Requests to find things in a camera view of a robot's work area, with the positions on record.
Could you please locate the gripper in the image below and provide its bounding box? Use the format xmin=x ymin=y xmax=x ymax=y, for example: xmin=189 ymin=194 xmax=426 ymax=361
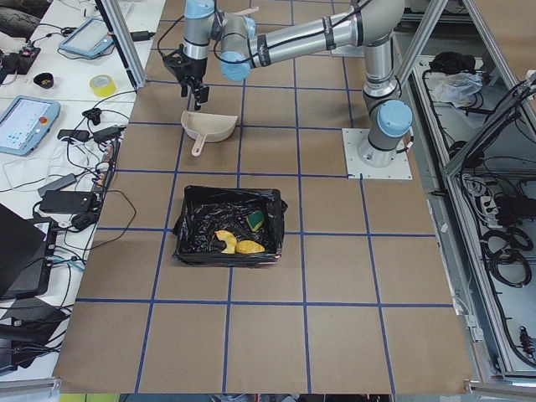
xmin=162 ymin=44 xmax=209 ymax=110

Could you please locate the beige plastic dustpan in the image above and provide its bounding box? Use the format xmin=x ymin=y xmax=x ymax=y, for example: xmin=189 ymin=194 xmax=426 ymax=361
xmin=181 ymin=111 xmax=238 ymax=157

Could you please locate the yellow green sponge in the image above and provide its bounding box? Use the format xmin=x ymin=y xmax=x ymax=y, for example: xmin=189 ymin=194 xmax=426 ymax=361
xmin=245 ymin=210 xmax=265 ymax=232

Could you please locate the braided croissant bread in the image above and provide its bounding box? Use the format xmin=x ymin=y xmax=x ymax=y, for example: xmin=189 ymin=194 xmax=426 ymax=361
xmin=215 ymin=229 xmax=237 ymax=254

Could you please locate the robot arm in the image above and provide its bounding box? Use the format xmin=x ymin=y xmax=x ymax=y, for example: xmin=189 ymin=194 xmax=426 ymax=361
xmin=178 ymin=44 xmax=369 ymax=176

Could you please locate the black-lined trash bin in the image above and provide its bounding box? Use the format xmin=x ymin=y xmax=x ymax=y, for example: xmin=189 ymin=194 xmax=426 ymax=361
xmin=173 ymin=185 xmax=287 ymax=267

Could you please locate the yellow tape roll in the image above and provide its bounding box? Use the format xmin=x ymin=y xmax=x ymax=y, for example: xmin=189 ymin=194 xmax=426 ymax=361
xmin=89 ymin=75 xmax=116 ymax=98

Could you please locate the blue teach pendant far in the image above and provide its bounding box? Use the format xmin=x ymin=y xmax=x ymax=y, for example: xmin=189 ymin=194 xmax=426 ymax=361
xmin=58 ymin=18 xmax=114 ymax=59

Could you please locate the blue teach pendant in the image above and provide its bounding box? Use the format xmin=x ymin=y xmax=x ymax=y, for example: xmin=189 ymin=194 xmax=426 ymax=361
xmin=1 ymin=95 xmax=61 ymax=156
xmin=58 ymin=18 xmax=114 ymax=59

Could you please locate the small black bowl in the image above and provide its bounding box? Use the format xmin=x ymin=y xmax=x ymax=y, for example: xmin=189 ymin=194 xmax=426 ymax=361
xmin=33 ymin=72 xmax=54 ymax=89

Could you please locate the blue teach pendant near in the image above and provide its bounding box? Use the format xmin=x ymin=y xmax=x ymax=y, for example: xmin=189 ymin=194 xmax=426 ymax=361
xmin=1 ymin=95 xmax=61 ymax=156

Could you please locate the black computer mouse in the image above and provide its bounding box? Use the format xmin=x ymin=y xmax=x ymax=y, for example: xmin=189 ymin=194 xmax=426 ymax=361
xmin=70 ymin=212 xmax=99 ymax=231

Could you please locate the black power adapter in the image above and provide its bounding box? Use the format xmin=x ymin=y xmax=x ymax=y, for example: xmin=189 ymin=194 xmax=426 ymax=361
xmin=39 ymin=190 xmax=97 ymax=214

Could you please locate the crumpled white cloth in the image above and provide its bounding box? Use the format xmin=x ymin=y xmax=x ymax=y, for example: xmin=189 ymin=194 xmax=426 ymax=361
xmin=431 ymin=73 xmax=483 ymax=107

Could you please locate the aluminium frame post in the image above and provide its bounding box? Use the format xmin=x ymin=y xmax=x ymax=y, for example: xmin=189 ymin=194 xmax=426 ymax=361
xmin=95 ymin=0 xmax=147 ymax=91

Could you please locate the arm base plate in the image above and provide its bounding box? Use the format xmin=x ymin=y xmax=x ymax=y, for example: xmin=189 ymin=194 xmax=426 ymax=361
xmin=330 ymin=44 xmax=364 ymax=58
xmin=342 ymin=128 xmax=412 ymax=181

